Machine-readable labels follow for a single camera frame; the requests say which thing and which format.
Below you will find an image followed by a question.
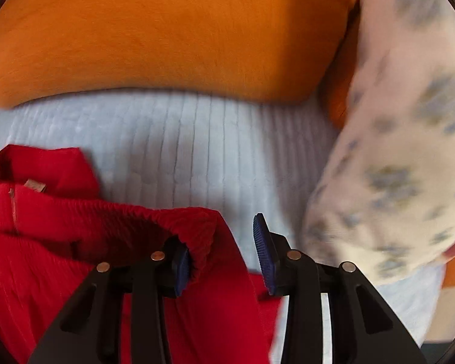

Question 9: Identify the orange padded headboard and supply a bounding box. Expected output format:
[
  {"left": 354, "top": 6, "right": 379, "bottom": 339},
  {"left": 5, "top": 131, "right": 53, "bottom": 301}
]
[{"left": 0, "top": 0, "right": 358, "bottom": 109}]

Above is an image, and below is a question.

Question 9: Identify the white blue-patterned pillow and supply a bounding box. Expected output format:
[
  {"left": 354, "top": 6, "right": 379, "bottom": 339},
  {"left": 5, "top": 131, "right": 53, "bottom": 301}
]
[{"left": 302, "top": 0, "right": 455, "bottom": 284}]

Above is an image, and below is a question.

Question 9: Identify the light blue quilted bedspread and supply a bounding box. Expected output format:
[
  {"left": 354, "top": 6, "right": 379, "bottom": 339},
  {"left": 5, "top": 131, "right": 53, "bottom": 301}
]
[{"left": 0, "top": 88, "right": 447, "bottom": 364}]

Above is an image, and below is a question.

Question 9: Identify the red jacket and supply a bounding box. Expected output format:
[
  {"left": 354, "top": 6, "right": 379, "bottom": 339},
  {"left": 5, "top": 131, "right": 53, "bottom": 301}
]
[{"left": 0, "top": 145, "right": 280, "bottom": 363}]

